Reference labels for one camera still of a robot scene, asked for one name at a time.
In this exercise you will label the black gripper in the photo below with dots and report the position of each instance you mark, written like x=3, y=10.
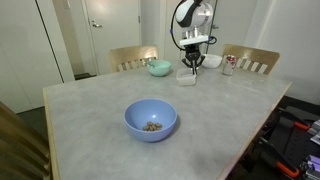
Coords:
x=192, y=53

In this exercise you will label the clear plastic lunchbox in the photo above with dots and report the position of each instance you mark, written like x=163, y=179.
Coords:
x=185, y=77

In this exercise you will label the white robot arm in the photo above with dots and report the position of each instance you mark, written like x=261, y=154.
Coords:
x=190, y=15

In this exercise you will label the white bowl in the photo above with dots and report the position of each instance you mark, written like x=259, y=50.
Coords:
x=211, y=61

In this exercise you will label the teal bowl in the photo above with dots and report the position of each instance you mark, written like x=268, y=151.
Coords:
x=158, y=68

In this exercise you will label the red silver soda can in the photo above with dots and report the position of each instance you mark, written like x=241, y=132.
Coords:
x=229, y=65

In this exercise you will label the right wooden chair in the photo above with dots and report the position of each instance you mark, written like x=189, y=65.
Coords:
x=252, y=59

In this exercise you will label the wooden chair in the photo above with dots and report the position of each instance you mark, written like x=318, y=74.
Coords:
x=252, y=59
x=133, y=57
x=25, y=154

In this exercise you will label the left wooden chair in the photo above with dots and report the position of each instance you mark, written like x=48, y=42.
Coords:
x=133, y=57

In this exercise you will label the blue plastic bowl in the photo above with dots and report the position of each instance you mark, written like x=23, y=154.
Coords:
x=139, y=113

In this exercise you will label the brown nuts in bowl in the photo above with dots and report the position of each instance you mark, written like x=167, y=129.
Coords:
x=150, y=126

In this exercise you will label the black orange clamp stand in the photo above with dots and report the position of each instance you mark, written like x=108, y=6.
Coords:
x=281, y=149

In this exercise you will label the near wooden chair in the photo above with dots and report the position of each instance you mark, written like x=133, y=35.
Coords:
x=25, y=154

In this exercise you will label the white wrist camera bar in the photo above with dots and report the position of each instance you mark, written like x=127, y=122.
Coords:
x=195, y=40

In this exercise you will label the white door with handle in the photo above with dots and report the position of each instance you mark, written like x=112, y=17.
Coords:
x=113, y=24

